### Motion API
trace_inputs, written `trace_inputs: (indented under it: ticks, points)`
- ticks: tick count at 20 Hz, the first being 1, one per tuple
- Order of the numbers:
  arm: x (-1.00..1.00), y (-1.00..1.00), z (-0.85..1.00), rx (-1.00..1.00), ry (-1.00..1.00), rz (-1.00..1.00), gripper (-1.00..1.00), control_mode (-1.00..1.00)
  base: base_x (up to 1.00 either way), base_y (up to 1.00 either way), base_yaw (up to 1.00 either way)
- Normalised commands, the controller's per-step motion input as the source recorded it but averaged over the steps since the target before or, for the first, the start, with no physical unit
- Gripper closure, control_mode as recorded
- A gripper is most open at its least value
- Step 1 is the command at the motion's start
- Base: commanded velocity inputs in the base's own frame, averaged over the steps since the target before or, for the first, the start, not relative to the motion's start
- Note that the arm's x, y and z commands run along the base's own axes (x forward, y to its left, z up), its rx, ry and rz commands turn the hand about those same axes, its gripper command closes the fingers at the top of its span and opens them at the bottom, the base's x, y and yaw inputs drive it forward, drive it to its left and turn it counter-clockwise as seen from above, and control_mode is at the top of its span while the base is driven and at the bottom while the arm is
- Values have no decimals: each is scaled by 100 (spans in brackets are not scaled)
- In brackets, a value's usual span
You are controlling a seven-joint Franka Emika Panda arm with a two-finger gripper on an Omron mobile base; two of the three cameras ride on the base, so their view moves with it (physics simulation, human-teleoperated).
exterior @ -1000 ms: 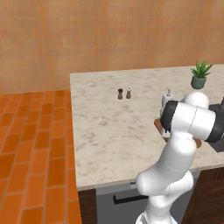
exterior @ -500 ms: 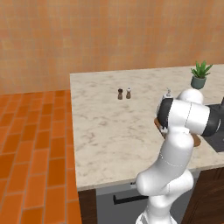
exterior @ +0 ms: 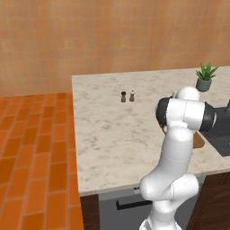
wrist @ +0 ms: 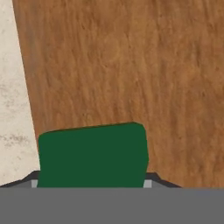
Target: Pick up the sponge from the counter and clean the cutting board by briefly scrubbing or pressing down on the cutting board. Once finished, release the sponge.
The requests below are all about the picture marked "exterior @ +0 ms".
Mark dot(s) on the potted green plant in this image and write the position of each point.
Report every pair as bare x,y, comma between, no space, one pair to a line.
205,78

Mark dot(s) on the grey dishwasher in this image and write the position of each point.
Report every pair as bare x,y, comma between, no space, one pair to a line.
131,206

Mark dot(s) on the dark wooden cupboard panel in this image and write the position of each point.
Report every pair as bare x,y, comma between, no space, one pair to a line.
90,212

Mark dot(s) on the brown wooden cutting board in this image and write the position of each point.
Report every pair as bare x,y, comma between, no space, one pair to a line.
198,140

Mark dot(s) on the dark wooden cupboard door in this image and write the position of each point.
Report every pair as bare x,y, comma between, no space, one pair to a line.
212,203

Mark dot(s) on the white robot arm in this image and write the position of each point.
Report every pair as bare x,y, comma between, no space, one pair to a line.
176,155

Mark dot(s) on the white-topped salt shaker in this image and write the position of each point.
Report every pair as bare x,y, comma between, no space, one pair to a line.
131,95

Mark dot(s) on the dark-topped pepper shaker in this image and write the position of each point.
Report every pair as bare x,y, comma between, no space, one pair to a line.
123,97

